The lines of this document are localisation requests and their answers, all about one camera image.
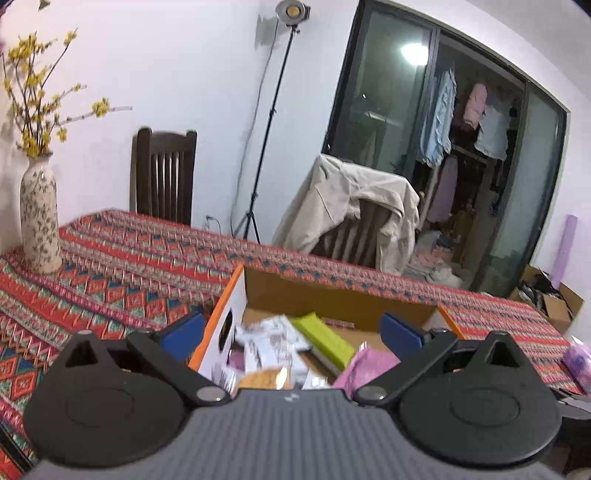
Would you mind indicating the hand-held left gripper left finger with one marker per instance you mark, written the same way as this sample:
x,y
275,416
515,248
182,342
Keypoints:
x,y
184,332

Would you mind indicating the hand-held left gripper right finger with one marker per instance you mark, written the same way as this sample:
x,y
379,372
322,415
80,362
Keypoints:
x,y
401,332

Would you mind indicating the pink snack packet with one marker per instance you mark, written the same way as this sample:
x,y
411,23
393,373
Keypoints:
x,y
364,369

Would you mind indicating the cardboard box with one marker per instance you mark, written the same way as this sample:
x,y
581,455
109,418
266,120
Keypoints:
x,y
556,309
341,300

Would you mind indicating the lime green snack packet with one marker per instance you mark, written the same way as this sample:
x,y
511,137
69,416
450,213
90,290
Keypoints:
x,y
323,337

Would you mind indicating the white snack packet grey print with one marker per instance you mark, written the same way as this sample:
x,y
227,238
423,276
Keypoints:
x,y
272,337

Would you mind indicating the small cracker snack packet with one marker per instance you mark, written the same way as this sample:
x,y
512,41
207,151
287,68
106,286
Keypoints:
x,y
263,379

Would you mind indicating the purple tissue pack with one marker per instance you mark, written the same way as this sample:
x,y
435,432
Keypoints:
x,y
579,364

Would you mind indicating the crumpled white snack packet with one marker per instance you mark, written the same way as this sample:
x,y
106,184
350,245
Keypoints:
x,y
226,376

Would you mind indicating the clothes pile on floor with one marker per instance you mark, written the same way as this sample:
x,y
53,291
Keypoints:
x,y
436,263

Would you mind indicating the cardboard box on floor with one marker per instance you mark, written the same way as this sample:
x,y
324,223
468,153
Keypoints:
x,y
556,309

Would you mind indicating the wooden chair under jacket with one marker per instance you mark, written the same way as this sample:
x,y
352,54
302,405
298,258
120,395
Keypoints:
x,y
351,235

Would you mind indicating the beige jacket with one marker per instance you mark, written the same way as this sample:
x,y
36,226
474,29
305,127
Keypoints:
x,y
341,203

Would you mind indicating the hanging mauve garments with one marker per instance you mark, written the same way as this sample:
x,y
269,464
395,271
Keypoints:
x,y
443,189

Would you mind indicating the dark wooden chair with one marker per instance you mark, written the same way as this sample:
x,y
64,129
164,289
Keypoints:
x,y
138,184

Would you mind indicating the rolled purple yoga mat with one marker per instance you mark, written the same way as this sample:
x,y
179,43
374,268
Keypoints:
x,y
565,249

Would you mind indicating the floral ceramic vase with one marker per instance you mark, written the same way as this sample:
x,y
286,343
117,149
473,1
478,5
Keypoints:
x,y
41,217

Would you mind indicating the hanging light blue shirt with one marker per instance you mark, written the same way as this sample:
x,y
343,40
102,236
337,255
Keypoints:
x,y
438,120

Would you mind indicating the hanging white shirt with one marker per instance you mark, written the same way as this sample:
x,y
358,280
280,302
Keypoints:
x,y
494,134

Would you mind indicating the hanging pink garment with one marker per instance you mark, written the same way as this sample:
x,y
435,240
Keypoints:
x,y
475,106

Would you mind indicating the yellow flower branches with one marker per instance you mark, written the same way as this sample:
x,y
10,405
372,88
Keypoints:
x,y
34,146

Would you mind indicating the sliding glass door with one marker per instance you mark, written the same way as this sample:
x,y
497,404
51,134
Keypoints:
x,y
369,69

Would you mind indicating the studio light on stand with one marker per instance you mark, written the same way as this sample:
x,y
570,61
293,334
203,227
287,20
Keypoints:
x,y
293,9

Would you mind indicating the white wall socket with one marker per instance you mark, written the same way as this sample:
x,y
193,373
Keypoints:
x,y
213,222

